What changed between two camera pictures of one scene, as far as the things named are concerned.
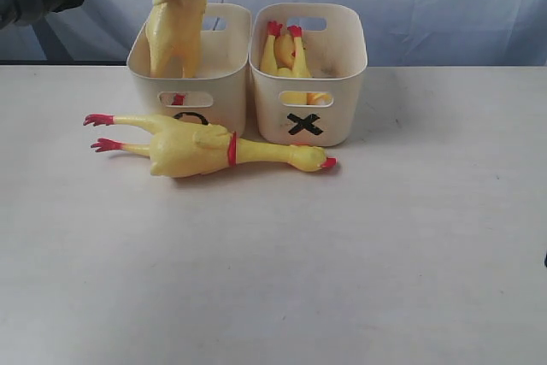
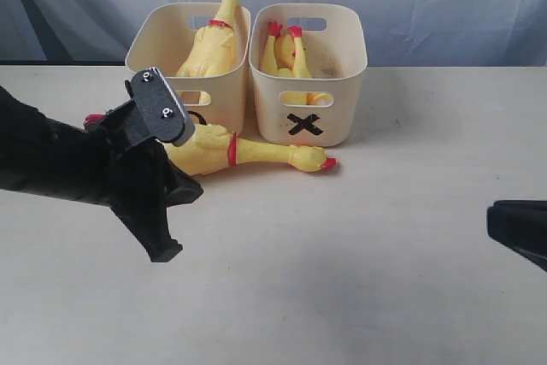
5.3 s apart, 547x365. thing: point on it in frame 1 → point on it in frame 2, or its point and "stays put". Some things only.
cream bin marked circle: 216,96 stays put
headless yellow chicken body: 285,55 stays put
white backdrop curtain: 420,9 stays put
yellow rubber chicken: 173,31 → 214,52
